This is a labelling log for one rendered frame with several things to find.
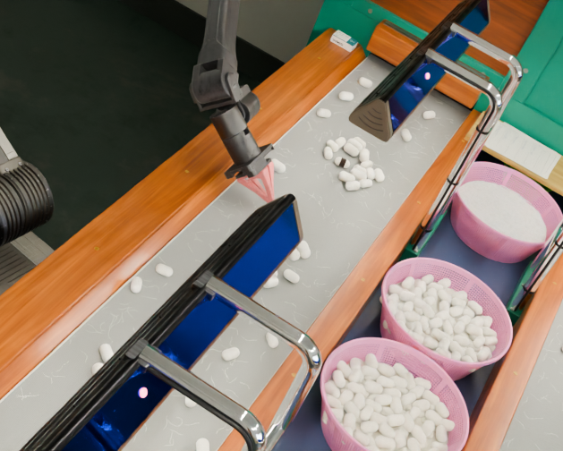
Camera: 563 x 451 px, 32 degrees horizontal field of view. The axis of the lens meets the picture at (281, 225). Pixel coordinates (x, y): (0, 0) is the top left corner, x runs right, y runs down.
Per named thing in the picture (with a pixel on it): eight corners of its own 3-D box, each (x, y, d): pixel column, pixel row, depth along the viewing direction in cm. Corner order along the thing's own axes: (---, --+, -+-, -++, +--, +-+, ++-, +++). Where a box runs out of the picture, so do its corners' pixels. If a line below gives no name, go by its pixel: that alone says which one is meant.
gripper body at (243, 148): (277, 150, 194) (260, 117, 192) (252, 174, 186) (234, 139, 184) (251, 159, 198) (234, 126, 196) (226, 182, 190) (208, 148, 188)
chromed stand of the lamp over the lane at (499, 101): (332, 222, 211) (417, 48, 183) (368, 180, 226) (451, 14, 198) (410, 268, 208) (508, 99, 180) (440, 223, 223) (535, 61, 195)
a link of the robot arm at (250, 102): (186, 85, 187) (226, 74, 183) (210, 65, 196) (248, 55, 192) (208, 143, 191) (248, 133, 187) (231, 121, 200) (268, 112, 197)
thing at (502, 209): (433, 226, 220) (444, 208, 216) (464, 182, 237) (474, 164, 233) (523, 280, 216) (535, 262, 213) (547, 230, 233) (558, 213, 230)
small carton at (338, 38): (329, 40, 248) (332, 34, 247) (335, 36, 251) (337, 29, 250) (350, 52, 247) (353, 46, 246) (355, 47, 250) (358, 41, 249)
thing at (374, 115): (346, 121, 173) (362, 88, 168) (456, 9, 220) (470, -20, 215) (386, 144, 171) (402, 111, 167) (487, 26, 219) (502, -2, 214)
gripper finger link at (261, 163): (290, 192, 194) (268, 150, 191) (274, 209, 189) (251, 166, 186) (263, 200, 198) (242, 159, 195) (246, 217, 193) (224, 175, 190)
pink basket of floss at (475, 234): (462, 271, 213) (481, 240, 207) (421, 187, 231) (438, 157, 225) (562, 276, 223) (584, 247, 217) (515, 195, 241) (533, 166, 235)
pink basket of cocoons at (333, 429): (276, 438, 164) (294, 404, 158) (339, 346, 184) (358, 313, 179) (415, 530, 160) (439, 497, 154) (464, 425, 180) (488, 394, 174)
